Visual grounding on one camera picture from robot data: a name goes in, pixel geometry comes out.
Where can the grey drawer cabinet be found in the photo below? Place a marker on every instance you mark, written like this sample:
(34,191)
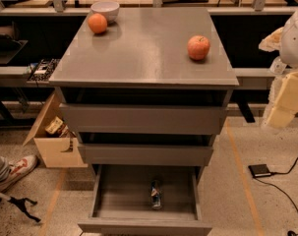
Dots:
(143,60)

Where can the black reacher grabber tool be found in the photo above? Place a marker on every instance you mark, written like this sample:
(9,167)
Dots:
(21,205)

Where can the orange fruit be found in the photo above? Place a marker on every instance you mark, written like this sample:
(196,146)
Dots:
(97,23)

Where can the white red sneaker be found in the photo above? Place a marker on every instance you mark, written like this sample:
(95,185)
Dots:
(18,170)

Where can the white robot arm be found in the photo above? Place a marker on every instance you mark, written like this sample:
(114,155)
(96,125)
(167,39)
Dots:
(288,51)

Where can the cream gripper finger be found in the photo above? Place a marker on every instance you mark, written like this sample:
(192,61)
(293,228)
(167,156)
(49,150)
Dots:
(283,101)
(272,41)

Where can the grey top drawer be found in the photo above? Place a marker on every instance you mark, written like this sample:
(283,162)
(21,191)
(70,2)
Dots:
(172,120)

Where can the clear sanitizer pump bottle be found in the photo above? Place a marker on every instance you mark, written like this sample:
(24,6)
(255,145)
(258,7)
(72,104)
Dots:
(277,66)

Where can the blue silver redbull can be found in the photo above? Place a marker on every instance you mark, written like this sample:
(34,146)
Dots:
(155,195)

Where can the grey open bottom drawer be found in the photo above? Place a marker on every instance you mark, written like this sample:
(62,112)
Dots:
(122,204)

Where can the black patterned notebook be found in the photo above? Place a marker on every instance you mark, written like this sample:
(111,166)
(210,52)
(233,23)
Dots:
(42,70)

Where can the red apple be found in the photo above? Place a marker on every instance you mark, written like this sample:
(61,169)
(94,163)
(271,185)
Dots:
(198,47)

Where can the black foot pedal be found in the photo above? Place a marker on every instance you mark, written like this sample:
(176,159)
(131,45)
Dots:
(259,170)

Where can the grey middle drawer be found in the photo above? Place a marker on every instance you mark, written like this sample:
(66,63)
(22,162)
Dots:
(145,155)

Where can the snack packet in box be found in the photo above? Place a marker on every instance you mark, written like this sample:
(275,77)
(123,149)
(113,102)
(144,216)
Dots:
(55,126)

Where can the cardboard box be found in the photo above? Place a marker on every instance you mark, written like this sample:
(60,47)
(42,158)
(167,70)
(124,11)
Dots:
(56,151)

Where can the white bowl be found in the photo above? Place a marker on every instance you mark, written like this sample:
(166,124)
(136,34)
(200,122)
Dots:
(108,9)

